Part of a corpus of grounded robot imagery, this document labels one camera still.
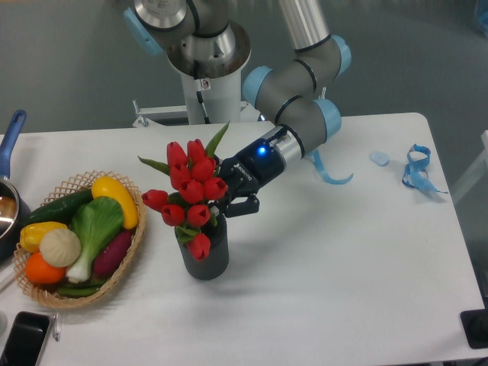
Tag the small pale blue cap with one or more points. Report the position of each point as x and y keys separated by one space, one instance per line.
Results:
x=379 y=158

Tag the orange fruit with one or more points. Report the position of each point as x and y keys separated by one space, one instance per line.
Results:
x=38 y=271

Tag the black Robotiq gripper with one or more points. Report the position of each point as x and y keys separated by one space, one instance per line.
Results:
x=244 y=174

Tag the red tulip bouquet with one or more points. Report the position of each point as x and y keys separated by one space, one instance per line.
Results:
x=192 y=173

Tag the dark grey ribbed vase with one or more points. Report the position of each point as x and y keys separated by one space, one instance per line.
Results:
x=217 y=260

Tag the black smartphone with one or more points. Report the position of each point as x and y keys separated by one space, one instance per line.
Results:
x=26 y=339

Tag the black device at edge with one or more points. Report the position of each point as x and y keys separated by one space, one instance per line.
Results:
x=474 y=323

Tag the purple sweet potato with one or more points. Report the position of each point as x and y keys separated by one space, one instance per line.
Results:
x=108 y=261

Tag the yellow squash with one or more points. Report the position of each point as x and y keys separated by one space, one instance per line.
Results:
x=106 y=186

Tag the woven wicker basket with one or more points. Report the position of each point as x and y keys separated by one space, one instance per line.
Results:
x=54 y=300

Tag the green pea pods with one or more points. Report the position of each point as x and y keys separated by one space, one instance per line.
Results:
x=79 y=290

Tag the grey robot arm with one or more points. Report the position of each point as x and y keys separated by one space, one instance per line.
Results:
x=319 y=59

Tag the green bok choy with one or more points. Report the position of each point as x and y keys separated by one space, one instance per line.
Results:
x=95 y=224

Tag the yellow bell pepper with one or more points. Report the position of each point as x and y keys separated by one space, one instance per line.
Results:
x=32 y=234

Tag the blue tangled ribbon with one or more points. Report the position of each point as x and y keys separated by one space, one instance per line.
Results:
x=415 y=175

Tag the blue curved tape strip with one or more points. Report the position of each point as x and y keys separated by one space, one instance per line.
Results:
x=315 y=158

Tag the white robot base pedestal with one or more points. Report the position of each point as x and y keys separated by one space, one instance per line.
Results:
x=210 y=70

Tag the green cucumber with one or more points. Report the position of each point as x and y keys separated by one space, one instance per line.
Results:
x=60 y=210

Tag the small clear pen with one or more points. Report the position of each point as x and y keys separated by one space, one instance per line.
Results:
x=56 y=330

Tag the blue handled saucepan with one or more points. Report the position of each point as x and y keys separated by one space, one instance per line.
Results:
x=14 y=211

